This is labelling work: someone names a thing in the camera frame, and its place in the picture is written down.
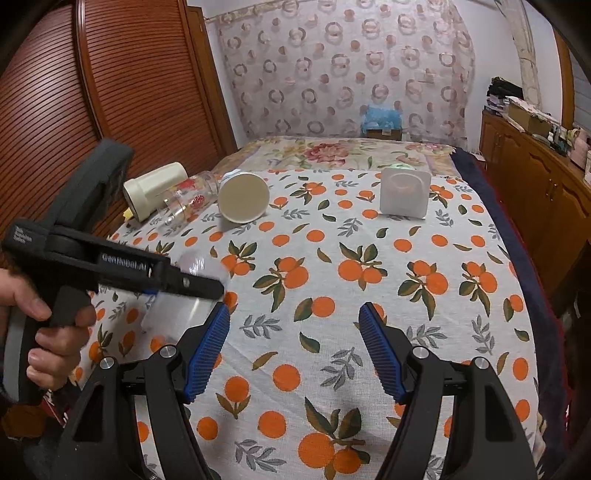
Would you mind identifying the clear plastic measuring cup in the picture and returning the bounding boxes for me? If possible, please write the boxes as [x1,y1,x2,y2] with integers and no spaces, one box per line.
[141,249,229,344]

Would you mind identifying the floral glass cup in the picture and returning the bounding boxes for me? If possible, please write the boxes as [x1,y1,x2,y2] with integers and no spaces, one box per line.
[160,171,219,228]

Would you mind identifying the cream plastic cup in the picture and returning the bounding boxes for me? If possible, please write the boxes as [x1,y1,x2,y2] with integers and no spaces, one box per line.
[123,162,188,221]

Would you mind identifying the white paper cup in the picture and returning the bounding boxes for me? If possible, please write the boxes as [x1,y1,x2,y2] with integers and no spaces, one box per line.
[217,169,270,224]

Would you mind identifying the white square green cup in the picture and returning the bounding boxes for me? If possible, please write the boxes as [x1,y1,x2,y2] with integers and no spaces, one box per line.
[379,167,432,219]

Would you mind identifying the person's left hand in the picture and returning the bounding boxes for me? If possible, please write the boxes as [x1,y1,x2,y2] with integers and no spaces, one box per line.
[1,269,96,391]

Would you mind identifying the dark blue blanket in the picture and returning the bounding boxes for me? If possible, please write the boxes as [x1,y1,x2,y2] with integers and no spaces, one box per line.
[451,147,568,459]

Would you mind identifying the orange print tablecloth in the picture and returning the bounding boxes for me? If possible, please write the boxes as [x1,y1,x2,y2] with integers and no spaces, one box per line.
[112,170,538,479]

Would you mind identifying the brown louvered wardrobe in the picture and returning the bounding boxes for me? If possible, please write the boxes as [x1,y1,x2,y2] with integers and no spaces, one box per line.
[1,0,236,226]

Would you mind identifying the floral bed sheet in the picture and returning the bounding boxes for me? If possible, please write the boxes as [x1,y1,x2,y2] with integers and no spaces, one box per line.
[213,136,458,176]

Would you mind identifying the pink circle lace curtain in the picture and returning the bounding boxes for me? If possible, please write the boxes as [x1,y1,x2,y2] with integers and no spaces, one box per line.
[212,1,475,147]

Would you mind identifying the wooden sideboard cabinet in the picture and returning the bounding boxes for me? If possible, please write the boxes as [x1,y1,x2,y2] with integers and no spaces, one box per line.
[480,111,590,316]

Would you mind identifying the cardboard box blue bag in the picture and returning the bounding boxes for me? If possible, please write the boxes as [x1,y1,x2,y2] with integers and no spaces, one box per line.
[361,106,403,141]

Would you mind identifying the cardboard box on cabinet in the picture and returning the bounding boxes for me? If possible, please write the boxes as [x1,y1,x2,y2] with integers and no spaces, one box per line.
[506,96,558,137]

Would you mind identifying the stack of dark clothes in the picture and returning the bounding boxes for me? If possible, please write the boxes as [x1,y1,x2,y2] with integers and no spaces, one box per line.
[485,77,524,116]

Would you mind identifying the tied beige curtain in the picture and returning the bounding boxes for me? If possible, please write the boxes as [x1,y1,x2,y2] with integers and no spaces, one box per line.
[495,0,542,108]

